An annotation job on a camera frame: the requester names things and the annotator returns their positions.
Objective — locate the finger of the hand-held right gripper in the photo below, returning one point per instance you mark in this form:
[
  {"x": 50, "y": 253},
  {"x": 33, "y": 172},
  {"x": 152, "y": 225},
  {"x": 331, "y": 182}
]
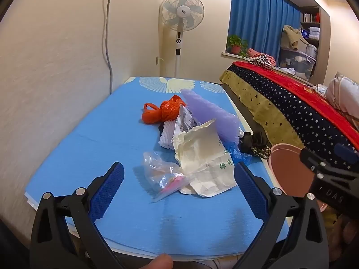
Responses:
[
  {"x": 308, "y": 158},
  {"x": 346, "y": 152}
]

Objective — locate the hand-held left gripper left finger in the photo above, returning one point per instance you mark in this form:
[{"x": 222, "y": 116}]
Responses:
[{"x": 108, "y": 190}]

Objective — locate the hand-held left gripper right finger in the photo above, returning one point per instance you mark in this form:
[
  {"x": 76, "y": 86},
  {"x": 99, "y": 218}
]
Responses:
[{"x": 249, "y": 187}]

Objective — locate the pink plastic bin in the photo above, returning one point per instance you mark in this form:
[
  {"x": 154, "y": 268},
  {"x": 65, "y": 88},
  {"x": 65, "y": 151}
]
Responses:
[{"x": 289, "y": 171}]

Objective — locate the blue plastic bag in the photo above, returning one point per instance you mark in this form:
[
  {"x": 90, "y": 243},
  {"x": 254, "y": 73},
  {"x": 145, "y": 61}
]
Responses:
[{"x": 234, "y": 152}]

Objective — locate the clear plastic bag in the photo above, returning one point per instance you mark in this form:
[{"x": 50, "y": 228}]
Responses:
[{"x": 160, "y": 173}]

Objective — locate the white paper bag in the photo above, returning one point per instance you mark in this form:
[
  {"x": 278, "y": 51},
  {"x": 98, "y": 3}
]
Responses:
[{"x": 202, "y": 151}]

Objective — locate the person's right hand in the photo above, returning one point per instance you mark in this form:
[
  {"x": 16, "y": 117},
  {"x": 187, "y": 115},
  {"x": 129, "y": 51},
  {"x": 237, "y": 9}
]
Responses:
[{"x": 349, "y": 231}]

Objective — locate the person's left hand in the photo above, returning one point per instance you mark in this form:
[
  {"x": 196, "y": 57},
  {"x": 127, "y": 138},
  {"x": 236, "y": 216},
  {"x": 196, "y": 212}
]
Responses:
[{"x": 157, "y": 262}]

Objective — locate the blue printed mat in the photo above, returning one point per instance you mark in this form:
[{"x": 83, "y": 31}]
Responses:
[{"x": 84, "y": 159}]

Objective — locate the dark patterned cloth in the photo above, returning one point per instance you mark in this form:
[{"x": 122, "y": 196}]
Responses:
[{"x": 252, "y": 143}]

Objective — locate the navy star-printed blanket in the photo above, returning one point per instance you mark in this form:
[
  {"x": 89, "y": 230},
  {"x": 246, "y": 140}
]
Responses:
[{"x": 294, "y": 109}]

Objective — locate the beige striped pillow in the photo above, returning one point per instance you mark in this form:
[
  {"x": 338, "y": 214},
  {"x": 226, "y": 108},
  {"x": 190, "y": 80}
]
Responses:
[{"x": 342, "y": 95}]

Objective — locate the red blanket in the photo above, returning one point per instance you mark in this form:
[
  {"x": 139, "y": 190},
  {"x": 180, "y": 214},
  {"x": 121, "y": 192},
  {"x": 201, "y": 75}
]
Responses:
[{"x": 308, "y": 92}]

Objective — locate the white crumpled cloth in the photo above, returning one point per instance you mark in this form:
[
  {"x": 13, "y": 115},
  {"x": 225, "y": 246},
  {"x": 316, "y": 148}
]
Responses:
[{"x": 321, "y": 89}]

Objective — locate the white foam net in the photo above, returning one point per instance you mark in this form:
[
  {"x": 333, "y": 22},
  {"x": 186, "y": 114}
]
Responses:
[{"x": 167, "y": 134}]

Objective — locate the purple bubble wrap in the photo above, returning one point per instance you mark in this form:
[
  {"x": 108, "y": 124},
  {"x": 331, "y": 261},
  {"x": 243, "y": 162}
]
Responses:
[{"x": 207, "y": 109}]

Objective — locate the clear storage box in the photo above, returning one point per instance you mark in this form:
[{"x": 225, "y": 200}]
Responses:
[{"x": 297, "y": 61}]

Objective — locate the orange plastic bag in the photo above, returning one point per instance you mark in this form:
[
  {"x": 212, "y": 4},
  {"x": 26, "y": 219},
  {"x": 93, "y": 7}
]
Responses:
[{"x": 165, "y": 110}]

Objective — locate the black white striped cloth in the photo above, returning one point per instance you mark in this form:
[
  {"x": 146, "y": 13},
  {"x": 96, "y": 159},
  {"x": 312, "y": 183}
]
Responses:
[{"x": 262, "y": 61}]

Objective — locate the pink cloth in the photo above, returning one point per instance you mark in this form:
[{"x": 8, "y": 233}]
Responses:
[{"x": 253, "y": 52}]

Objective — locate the beige jacket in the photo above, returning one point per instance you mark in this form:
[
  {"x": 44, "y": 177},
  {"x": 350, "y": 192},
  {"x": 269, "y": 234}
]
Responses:
[{"x": 291, "y": 36}]

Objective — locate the stack of white packets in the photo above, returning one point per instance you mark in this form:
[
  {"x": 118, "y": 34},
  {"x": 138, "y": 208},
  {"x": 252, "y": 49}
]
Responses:
[{"x": 312, "y": 33}]

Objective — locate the wooden bookshelf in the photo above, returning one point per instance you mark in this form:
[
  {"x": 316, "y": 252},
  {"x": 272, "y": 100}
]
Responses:
[{"x": 310, "y": 24}]

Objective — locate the potted green plant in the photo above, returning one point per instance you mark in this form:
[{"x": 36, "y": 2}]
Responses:
[{"x": 236, "y": 44}]

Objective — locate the row of books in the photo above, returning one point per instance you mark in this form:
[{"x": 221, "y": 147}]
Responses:
[{"x": 308, "y": 17}]

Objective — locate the blue curtain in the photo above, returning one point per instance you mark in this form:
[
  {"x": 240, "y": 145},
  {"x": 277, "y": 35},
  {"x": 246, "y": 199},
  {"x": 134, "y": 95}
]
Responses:
[{"x": 258, "y": 19}]

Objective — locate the white standing fan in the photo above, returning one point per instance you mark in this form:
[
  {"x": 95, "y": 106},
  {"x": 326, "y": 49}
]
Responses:
[{"x": 182, "y": 11}]

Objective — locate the white wall outlet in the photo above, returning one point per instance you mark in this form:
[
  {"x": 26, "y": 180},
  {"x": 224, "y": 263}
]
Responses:
[{"x": 159, "y": 61}]

